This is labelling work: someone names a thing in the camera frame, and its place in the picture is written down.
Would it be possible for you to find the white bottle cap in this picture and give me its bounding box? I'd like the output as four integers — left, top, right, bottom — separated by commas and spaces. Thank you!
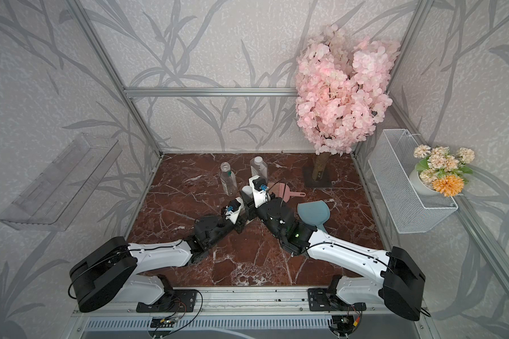
242, 186, 253, 198

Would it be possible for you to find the square clear plastic bottle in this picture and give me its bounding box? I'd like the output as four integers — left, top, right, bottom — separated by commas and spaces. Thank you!
250, 156, 268, 181

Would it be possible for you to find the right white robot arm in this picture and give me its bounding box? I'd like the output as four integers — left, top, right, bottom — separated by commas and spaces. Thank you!
243, 198, 426, 321

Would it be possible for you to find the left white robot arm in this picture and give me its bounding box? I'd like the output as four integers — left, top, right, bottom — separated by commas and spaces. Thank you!
68, 214, 249, 313

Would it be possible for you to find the blue dustpan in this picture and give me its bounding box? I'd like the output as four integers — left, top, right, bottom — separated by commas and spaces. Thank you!
298, 201, 331, 232

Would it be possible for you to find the right base wiring bundle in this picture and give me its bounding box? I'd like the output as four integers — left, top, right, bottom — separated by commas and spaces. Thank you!
328, 311, 364, 338

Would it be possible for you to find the pink artificial blossom tree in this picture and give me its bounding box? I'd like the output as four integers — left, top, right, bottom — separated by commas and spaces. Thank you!
294, 23, 402, 188

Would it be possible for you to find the potted pastel flower bouquet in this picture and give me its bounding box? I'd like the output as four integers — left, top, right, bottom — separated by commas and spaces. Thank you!
409, 145, 476, 198

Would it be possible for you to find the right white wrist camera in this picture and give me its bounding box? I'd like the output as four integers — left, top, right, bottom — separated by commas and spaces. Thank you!
249, 175, 271, 208

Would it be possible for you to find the left black base cable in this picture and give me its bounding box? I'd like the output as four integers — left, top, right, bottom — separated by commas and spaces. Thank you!
149, 286, 204, 339

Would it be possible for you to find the white wire mesh basket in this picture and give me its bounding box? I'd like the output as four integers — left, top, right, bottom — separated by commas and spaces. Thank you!
368, 129, 458, 234

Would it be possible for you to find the clear acrylic wall shelf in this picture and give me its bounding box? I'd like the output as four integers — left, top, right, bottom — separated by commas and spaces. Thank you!
0, 133, 122, 232

